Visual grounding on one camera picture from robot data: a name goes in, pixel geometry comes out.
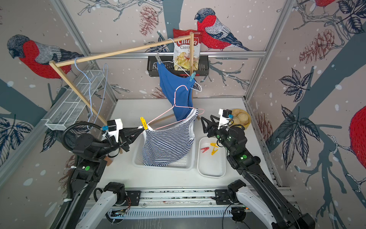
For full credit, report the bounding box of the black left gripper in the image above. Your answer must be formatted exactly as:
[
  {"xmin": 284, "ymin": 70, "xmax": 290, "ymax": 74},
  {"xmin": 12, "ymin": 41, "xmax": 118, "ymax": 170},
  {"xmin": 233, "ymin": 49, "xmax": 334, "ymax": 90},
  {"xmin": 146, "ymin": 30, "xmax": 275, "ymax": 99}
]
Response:
[{"xmin": 95, "ymin": 127, "xmax": 144, "ymax": 160}]

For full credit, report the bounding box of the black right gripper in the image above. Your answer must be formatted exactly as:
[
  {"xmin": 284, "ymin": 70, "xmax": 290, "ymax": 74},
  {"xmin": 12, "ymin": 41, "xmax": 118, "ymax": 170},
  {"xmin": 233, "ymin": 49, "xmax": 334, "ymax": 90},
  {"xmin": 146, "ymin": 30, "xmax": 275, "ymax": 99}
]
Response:
[{"xmin": 201, "ymin": 114, "xmax": 236, "ymax": 156}]

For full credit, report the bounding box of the yellow clothespin striped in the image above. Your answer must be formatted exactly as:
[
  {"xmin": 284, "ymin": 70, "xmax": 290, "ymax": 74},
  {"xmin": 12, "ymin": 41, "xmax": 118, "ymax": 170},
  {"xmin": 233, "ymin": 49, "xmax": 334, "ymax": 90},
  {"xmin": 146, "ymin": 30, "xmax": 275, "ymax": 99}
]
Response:
[
  {"xmin": 140, "ymin": 117, "xmax": 149, "ymax": 130},
  {"xmin": 211, "ymin": 148, "xmax": 218, "ymax": 155}
]

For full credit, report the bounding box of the pink wire hanger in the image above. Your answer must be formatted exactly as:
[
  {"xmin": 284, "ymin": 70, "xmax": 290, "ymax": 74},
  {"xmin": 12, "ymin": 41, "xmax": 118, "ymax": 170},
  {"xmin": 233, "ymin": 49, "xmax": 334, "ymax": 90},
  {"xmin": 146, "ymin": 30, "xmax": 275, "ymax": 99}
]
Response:
[{"xmin": 147, "ymin": 84, "xmax": 205, "ymax": 131}]

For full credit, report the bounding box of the red clothespin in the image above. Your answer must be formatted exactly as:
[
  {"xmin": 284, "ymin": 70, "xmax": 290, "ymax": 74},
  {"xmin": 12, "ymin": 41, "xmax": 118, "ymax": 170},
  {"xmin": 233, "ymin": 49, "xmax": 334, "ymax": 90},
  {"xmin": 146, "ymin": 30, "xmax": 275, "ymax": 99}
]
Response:
[{"xmin": 200, "ymin": 147, "xmax": 210, "ymax": 153}]

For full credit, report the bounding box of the blue white striped tank top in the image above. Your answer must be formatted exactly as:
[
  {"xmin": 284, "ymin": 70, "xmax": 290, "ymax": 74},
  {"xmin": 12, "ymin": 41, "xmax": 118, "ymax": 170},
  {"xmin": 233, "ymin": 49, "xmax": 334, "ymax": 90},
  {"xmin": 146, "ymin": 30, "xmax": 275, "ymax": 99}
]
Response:
[{"xmin": 142, "ymin": 109, "xmax": 199, "ymax": 167}]

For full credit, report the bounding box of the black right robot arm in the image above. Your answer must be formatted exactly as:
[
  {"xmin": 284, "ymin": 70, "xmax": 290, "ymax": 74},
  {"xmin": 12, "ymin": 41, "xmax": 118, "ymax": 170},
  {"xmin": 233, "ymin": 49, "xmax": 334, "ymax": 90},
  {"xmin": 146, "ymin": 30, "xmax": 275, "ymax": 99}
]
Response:
[{"xmin": 201, "ymin": 115, "xmax": 315, "ymax": 229}]

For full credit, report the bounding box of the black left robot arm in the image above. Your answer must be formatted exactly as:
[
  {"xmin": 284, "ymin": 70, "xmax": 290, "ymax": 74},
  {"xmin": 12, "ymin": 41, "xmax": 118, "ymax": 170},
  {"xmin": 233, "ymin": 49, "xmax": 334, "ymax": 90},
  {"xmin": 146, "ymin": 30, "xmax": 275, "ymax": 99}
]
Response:
[{"xmin": 51, "ymin": 119, "xmax": 144, "ymax": 229}]

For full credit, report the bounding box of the yellow bowl with buns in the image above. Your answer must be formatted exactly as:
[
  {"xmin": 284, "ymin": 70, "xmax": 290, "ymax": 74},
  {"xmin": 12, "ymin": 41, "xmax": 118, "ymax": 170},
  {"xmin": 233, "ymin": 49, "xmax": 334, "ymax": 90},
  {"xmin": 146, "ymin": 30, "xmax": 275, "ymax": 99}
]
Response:
[{"xmin": 232, "ymin": 109, "xmax": 251, "ymax": 129}]

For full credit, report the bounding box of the white plastic tray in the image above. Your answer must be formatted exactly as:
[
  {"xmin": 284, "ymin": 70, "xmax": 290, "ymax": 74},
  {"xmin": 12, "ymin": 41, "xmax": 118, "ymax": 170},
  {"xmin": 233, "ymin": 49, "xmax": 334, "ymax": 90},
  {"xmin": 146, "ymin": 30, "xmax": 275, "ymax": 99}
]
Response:
[{"xmin": 197, "ymin": 137, "xmax": 226, "ymax": 178}]

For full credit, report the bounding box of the white perforated plastic basket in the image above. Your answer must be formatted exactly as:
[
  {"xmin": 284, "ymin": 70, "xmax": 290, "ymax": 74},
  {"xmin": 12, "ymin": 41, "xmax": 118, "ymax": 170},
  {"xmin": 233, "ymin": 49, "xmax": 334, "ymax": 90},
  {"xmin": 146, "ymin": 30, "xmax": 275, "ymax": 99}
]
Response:
[{"xmin": 130, "ymin": 136, "xmax": 196, "ymax": 171}]

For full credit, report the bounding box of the teal clothespin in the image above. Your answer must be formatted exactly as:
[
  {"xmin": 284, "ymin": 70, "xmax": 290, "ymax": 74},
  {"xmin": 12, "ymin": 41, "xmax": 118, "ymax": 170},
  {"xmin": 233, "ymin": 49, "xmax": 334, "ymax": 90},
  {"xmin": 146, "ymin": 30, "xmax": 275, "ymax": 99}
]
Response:
[{"xmin": 190, "ymin": 72, "xmax": 196, "ymax": 82}]

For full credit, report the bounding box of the cassava chips bag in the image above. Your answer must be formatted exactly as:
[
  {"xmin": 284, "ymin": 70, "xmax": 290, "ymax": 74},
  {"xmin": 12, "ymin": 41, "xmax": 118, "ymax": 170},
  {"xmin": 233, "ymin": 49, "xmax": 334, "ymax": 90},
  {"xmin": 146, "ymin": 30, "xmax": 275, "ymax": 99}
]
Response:
[{"xmin": 173, "ymin": 29, "xmax": 202, "ymax": 71}]

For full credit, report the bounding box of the grey clothespin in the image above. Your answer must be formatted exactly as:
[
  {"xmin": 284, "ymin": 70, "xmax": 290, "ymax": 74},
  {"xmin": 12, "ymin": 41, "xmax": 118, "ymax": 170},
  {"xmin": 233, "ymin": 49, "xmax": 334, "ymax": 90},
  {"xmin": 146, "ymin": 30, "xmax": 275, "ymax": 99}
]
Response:
[{"xmin": 155, "ymin": 52, "xmax": 162, "ymax": 64}]

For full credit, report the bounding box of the wooden clothes rack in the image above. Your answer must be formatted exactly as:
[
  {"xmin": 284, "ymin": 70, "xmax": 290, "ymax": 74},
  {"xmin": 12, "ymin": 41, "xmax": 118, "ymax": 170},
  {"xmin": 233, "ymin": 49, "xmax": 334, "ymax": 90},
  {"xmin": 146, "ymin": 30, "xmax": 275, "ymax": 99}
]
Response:
[{"xmin": 51, "ymin": 40, "xmax": 189, "ymax": 123}]

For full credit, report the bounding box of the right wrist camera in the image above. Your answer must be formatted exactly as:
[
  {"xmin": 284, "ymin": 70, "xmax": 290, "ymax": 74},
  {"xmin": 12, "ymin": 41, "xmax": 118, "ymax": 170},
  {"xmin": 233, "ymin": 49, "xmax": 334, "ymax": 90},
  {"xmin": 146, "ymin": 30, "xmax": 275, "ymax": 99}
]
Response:
[{"xmin": 218, "ymin": 109, "xmax": 234, "ymax": 129}]

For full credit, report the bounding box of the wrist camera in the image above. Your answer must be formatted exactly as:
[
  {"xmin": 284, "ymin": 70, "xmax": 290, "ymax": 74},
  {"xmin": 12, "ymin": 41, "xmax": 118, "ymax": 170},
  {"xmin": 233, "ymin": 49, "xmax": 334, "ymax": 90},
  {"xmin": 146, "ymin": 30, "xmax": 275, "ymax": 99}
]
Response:
[
  {"xmin": 101, "ymin": 119, "xmax": 123, "ymax": 142},
  {"xmin": 218, "ymin": 109, "xmax": 234, "ymax": 129}
]

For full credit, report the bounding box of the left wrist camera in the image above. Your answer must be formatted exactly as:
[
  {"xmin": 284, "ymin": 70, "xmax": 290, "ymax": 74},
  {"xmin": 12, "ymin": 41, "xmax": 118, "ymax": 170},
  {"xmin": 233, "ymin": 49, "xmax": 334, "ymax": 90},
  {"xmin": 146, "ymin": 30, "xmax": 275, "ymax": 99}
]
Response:
[{"xmin": 101, "ymin": 119, "xmax": 123, "ymax": 142}]

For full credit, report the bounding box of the white wire wall basket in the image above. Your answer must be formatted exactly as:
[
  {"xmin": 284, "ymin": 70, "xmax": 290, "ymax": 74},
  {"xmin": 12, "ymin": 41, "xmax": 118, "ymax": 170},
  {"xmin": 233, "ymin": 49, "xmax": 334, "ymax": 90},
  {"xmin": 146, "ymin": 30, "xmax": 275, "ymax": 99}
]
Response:
[{"xmin": 46, "ymin": 70, "xmax": 104, "ymax": 131}]

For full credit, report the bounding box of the black wall basket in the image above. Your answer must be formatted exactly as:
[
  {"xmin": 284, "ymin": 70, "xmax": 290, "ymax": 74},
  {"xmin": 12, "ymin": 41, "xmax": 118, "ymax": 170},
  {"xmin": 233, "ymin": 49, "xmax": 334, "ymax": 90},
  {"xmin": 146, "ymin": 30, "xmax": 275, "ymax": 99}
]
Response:
[{"xmin": 147, "ymin": 55, "xmax": 210, "ymax": 78}]

